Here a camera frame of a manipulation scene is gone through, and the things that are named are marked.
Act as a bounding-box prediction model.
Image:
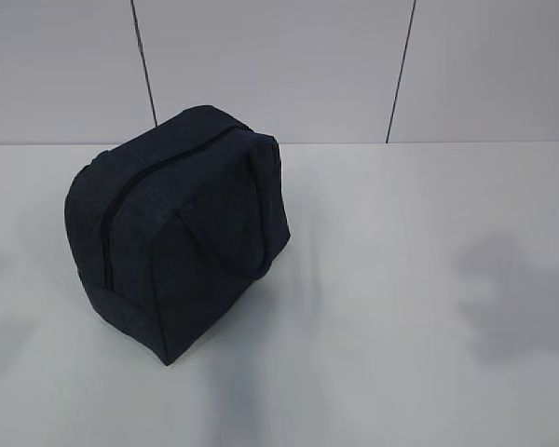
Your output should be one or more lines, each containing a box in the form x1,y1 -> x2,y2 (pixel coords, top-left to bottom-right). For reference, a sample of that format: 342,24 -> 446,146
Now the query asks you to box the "navy blue lunch bag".
64,105 -> 290,365

